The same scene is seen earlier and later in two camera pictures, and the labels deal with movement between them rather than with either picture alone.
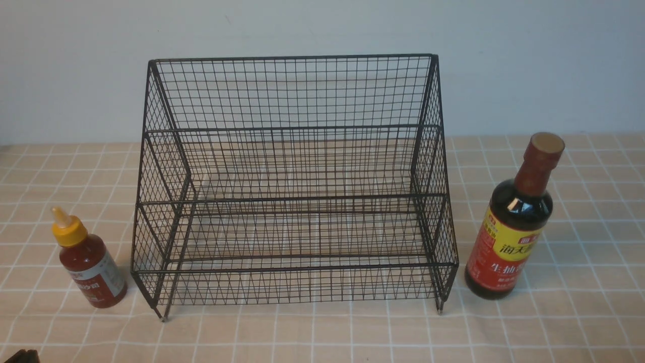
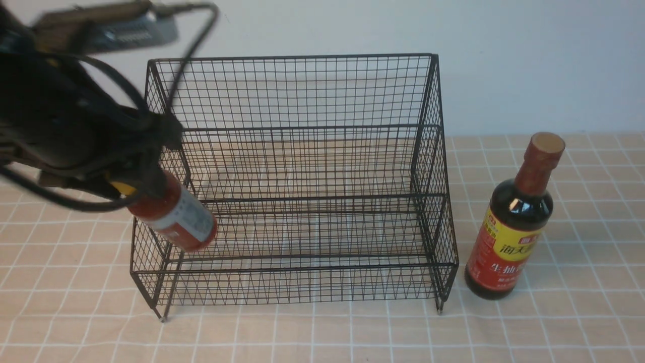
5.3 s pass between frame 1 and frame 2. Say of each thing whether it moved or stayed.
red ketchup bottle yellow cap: moved
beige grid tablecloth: stayed
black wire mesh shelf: stayed
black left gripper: moved
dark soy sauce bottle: stayed
